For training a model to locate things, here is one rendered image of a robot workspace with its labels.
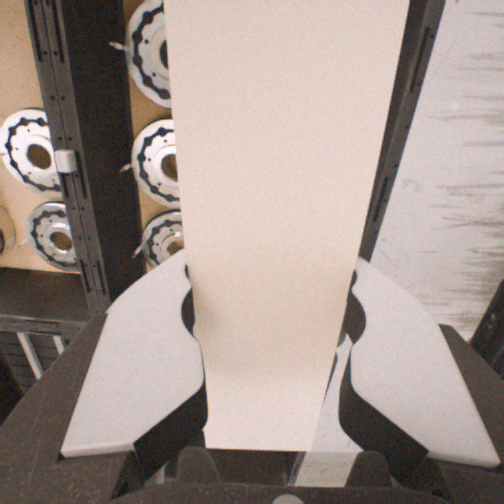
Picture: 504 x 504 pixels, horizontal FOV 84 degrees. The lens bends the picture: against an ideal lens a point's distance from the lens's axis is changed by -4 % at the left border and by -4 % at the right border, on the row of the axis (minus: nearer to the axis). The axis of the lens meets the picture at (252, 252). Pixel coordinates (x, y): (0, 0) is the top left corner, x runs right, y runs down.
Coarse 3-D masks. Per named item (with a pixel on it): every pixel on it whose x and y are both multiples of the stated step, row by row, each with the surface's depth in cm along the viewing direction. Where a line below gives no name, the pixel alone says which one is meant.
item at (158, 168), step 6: (174, 144) 32; (162, 150) 32; (168, 150) 32; (174, 150) 32; (156, 156) 32; (162, 156) 32; (156, 162) 32; (162, 162) 33; (156, 168) 33; (162, 168) 33; (156, 174) 33; (162, 174) 33; (162, 180) 33; (168, 180) 33; (174, 180) 33; (168, 186) 33; (174, 186) 33
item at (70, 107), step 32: (64, 0) 21; (64, 32) 21; (416, 32) 21; (64, 64) 22; (416, 64) 23; (64, 96) 23; (416, 96) 23; (64, 128) 25; (384, 160) 26; (384, 192) 27; (96, 224) 29; (96, 256) 31; (96, 288) 33
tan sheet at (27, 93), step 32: (0, 0) 28; (0, 32) 29; (0, 64) 31; (32, 64) 31; (0, 96) 32; (32, 96) 32; (0, 128) 34; (0, 160) 36; (0, 192) 38; (32, 192) 38; (0, 256) 43; (32, 256) 43
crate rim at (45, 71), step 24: (24, 0) 20; (48, 48) 22; (48, 72) 23; (48, 96) 23; (48, 120) 24; (72, 192) 27; (72, 216) 29; (72, 240) 30; (0, 312) 36; (96, 312) 35
